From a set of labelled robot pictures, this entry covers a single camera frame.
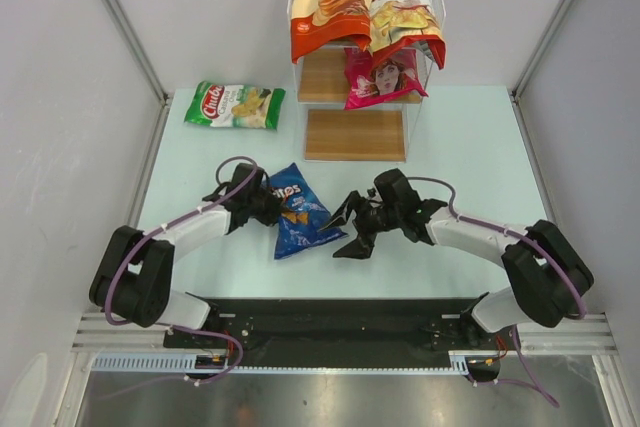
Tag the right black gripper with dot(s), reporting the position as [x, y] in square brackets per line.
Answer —
[360, 248]

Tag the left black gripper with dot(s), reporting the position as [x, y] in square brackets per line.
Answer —
[276, 206]

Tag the blue Doritos chips bag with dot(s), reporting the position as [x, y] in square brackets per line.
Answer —
[302, 221]

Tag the green Chuba cassava chips bag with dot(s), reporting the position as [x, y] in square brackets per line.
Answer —
[235, 106]

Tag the pink Real chips bag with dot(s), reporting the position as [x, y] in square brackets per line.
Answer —
[396, 77]

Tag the orange beige cassava chips bag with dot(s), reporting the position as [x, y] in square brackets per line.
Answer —
[315, 23]

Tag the red Chuba cassava chips bag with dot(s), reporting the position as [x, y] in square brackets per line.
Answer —
[399, 24]

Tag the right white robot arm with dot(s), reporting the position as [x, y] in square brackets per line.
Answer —
[547, 277]

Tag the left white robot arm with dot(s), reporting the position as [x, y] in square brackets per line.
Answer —
[133, 282]

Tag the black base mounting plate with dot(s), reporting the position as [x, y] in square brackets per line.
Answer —
[351, 334]

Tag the aluminium frame rail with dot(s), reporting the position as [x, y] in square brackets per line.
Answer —
[160, 350]

